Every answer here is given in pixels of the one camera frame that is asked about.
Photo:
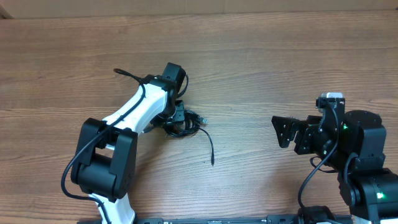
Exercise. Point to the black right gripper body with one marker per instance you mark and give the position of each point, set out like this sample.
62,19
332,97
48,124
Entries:
311,144

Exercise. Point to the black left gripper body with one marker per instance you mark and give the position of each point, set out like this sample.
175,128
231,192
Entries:
178,115

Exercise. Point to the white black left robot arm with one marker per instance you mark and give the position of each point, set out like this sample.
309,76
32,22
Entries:
105,159

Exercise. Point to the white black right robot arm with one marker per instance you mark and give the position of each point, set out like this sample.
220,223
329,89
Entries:
351,144

